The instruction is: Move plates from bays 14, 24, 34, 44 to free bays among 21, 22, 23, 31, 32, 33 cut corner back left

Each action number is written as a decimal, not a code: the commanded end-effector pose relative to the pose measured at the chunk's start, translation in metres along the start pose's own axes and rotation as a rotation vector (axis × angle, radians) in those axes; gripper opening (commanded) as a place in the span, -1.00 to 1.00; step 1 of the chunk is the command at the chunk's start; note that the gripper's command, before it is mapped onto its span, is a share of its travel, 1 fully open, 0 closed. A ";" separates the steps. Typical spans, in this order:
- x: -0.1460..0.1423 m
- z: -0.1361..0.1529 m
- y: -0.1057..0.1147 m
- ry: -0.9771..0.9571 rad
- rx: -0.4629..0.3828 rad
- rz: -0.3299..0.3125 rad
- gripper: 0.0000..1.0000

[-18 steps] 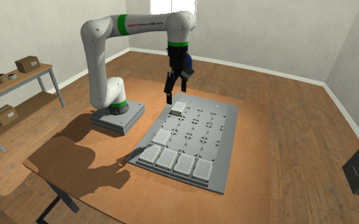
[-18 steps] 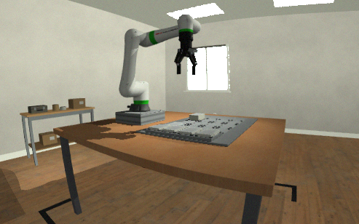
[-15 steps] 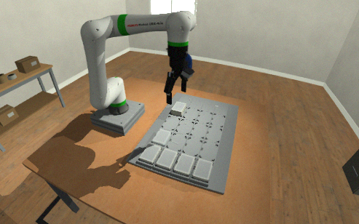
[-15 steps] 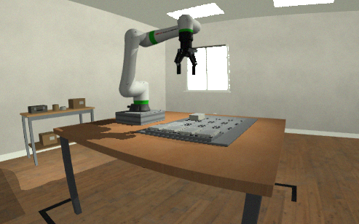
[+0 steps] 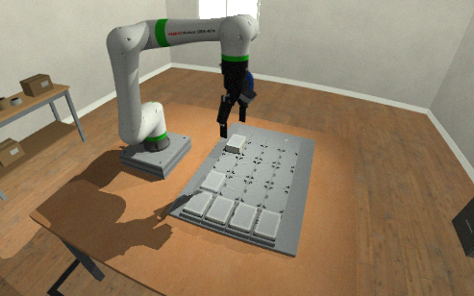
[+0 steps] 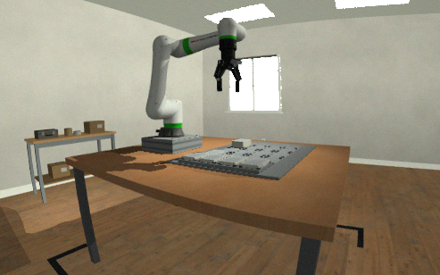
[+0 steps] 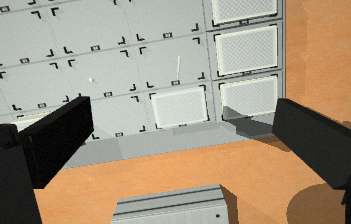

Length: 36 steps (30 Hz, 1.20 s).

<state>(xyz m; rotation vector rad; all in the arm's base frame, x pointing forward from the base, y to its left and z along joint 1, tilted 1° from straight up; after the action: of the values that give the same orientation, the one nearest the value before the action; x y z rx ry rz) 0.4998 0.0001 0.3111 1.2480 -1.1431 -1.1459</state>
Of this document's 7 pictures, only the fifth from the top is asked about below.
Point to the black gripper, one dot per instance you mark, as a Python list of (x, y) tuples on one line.
[(232, 85)]

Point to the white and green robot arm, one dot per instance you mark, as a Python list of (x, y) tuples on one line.
[(126, 42)]

